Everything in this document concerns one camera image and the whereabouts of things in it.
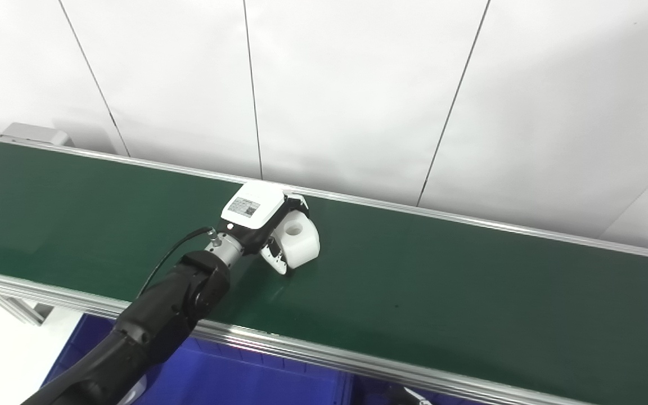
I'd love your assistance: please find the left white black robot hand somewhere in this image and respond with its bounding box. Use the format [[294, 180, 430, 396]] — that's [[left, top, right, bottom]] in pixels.
[[218, 181, 311, 276]]

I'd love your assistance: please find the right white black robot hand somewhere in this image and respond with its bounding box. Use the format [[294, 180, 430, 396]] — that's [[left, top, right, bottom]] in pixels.
[[402, 386, 433, 405]]

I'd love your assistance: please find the white blocky part with hole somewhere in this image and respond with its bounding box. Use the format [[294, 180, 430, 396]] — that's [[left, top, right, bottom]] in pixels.
[[275, 210, 321, 270]]

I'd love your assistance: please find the blue plastic bin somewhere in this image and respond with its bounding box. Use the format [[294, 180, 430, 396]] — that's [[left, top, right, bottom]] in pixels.
[[351, 373, 474, 405], [43, 313, 354, 405]]

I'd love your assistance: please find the green conveyor belt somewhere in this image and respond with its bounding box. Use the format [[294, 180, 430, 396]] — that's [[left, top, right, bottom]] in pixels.
[[0, 135, 648, 405], [0, 142, 648, 405]]

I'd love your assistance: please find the grey conveyor end housing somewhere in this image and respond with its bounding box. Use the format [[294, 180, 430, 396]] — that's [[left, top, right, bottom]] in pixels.
[[0, 121, 75, 149]]

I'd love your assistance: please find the aluminium conveyor support leg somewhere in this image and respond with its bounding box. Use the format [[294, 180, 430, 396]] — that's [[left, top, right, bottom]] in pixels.
[[0, 283, 56, 327]]

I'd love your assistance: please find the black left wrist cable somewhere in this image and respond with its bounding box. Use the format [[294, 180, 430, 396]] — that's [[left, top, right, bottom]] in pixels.
[[135, 226, 215, 300]]

